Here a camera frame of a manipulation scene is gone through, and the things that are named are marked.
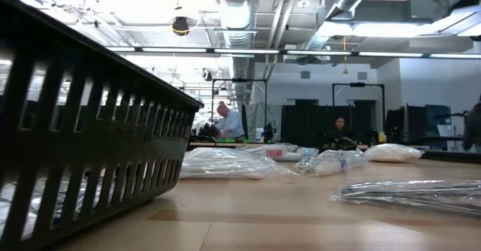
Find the black background station frame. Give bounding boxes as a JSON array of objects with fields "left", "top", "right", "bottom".
[
  {"left": 211, "top": 77, "right": 268, "bottom": 141},
  {"left": 331, "top": 81, "right": 387, "bottom": 119}
]

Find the yellow hanging cord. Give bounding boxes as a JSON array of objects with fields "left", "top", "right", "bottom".
[{"left": 340, "top": 35, "right": 349, "bottom": 75}]

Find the black partition panel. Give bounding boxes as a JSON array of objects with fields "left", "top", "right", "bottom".
[{"left": 280, "top": 104, "right": 352, "bottom": 147}]

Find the background monitor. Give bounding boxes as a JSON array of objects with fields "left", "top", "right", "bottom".
[{"left": 425, "top": 104, "right": 453, "bottom": 127}]

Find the black slotted plastic basket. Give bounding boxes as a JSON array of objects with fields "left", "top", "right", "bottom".
[{"left": 0, "top": 0, "right": 205, "bottom": 251}]

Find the silver nail clipper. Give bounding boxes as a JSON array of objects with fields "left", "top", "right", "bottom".
[
  {"left": 294, "top": 155, "right": 319, "bottom": 175},
  {"left": 329, "top": 179, "right": 481, "bottom": 217}
]

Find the long ceiling light strip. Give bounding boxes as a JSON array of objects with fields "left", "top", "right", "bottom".
[{"left": 107, "top": 46, "right": 481, "bottom": 59}]

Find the black overhead camera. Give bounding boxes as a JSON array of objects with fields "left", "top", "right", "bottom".
[{"left": 171, "top": 16, "right": 191, "bottom": 38}]

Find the red toothbrush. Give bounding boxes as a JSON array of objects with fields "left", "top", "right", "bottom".
[{"left": 236, "top": 143, "right": 321, "bottom": 162}]

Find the person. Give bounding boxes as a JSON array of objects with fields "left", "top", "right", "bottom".
[
  {"left": 462, "top": 94, "right": 481, "bottom": 153},
  {"left": 325, "top": 116, "right": 356, "bottom": 147},
  {"left": 214, "top": 100, "right": 246, "bottom": 140}
]

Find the blue toothbrush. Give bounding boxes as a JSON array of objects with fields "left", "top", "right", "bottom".
[{"left": 307, "top": 148, "right": 368, "bottom": 177}]

